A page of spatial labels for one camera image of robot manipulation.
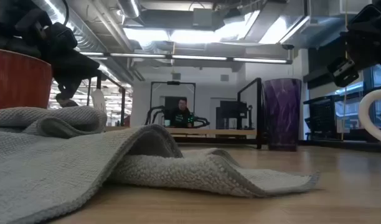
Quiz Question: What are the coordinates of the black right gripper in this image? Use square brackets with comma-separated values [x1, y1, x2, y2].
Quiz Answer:
[327, 27, 381, 88]

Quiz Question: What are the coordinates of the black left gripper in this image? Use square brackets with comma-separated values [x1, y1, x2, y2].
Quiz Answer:
[49, 23, 101, 108]

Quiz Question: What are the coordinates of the red mug white handle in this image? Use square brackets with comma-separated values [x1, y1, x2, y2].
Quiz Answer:
[0, 47, 53, 110]

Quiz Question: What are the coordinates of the orange mug white handle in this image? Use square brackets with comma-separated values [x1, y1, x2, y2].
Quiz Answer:
[357, 88, 381, 147]

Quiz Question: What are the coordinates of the purple plastic tumbler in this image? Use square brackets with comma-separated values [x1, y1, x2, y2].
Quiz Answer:
[263, 77, 303, 152]

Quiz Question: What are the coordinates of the grey cloth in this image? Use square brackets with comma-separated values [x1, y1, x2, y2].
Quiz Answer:
[0, 105, 321, 224]

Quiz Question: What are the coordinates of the black storage rack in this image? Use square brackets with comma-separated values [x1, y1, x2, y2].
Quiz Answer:
[303, 95, 346, 141]

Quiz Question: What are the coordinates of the person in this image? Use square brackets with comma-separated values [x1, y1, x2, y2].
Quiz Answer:
[170, 98, 194, 129]

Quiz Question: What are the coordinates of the long ceiling light fixture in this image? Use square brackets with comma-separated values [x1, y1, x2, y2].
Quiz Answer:
[80, 51, 293, 65]

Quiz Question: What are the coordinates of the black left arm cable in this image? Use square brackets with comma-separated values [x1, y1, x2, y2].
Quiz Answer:
[60, 0, 70, 26]

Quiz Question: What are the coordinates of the background black frame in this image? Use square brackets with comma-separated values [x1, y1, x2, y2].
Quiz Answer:
[149, 80, 197, 110]

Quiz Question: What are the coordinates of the wooden shelf black wire frame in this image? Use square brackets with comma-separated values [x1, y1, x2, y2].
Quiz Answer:
[86, 73, 263, 149]

